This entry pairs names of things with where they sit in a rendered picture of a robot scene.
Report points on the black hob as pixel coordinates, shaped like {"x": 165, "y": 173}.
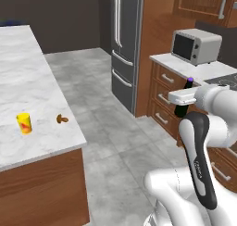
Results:
{"x": 225, "y": 80}

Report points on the yellow jar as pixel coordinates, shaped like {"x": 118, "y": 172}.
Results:
{"x": 24, "y": 123}

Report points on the brown mushroom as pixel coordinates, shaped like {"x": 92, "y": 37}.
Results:
{"x": 61, "y": 119}

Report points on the white toaster oven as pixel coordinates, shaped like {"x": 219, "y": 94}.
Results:
{"x": 197, "y": 46}

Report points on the wooden wall cabinet door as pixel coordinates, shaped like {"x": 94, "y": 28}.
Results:
{"x": 200, "y": 4}

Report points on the dark grey fridge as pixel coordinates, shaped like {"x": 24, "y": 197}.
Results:
{"x": 126, "y": 50}

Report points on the wooden island counter base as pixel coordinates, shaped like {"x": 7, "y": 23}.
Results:
{"x": 43, "y": 192}

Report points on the tall wooden side panel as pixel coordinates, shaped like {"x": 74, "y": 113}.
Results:
{"x": 157, "y": 35}

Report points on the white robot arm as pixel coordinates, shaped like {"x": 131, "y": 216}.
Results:
{"x": 197, "y": 180}

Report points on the black beer bottle purple cap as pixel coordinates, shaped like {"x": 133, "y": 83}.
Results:
{"x": 182, "y": 110}

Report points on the wooden drawer cabinet run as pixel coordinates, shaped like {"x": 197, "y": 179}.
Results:
{"x": 162, "y": 90}

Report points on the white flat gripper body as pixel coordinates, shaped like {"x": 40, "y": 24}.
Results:
{"x": 182, "y": 97}

